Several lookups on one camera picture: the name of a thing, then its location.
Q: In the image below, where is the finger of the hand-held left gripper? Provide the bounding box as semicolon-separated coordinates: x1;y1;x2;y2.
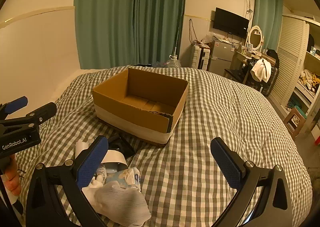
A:
0;102;57;134
0;96;28;119

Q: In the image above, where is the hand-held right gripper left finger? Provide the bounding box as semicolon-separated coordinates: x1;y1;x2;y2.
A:
26;135;109;227

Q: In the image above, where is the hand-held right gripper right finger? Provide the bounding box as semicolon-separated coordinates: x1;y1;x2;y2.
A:
210;137;293;227

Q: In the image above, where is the white labelled tube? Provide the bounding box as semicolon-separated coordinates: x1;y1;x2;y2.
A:
96;163;108;180

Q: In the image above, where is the white tape roll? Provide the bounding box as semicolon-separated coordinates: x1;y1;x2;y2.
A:
101;149;128;175

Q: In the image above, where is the blue tissue packet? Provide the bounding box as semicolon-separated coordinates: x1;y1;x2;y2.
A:
105;167;142;192

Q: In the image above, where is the black round object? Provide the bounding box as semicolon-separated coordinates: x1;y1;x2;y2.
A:
107;133;137;159

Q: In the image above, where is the white sock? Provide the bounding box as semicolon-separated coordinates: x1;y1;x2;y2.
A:
82;182;152;227

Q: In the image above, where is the brown cardboard box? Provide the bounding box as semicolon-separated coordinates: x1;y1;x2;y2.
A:
92;67;189;145

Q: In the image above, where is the person's left hand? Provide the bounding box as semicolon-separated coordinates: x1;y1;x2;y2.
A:
0;154;22;195

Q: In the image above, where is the green checked blanket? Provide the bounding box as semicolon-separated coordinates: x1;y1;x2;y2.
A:
15;66;313;227

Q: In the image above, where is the small wooden stool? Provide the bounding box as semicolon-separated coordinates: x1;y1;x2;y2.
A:
284;106;307;140

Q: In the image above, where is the dark wooden chair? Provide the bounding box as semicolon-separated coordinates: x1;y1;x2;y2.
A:
223;58;250;84

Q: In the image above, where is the white towel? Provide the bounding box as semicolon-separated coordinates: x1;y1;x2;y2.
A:
251;58;272;83

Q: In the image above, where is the silver small fridge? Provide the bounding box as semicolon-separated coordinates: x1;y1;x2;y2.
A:
208;40;235;76

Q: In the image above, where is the wooden dressing table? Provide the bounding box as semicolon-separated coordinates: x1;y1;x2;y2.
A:
231;50;263;73

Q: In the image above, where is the white suitcase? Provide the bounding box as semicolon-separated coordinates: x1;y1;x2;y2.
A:
191;43;212;70

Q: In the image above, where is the clear large water bottle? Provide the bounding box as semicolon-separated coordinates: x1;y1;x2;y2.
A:
166;58;182;68

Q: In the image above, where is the white louvred wardrobe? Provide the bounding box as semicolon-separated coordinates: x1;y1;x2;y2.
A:
270;13;320;137

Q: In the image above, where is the wide green curtain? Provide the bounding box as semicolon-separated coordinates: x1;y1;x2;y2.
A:
74;0;188;69

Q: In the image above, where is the white oval mirror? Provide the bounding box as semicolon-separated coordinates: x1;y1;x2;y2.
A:
246;25;265;53

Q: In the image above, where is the narrow green curtain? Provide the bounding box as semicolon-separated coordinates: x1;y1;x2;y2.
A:
252;0;284;53

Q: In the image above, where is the wall cable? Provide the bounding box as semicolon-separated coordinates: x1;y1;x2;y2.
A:
189;18;198;44

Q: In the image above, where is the black wall television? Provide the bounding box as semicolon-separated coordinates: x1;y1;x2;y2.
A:
213;7;250;38

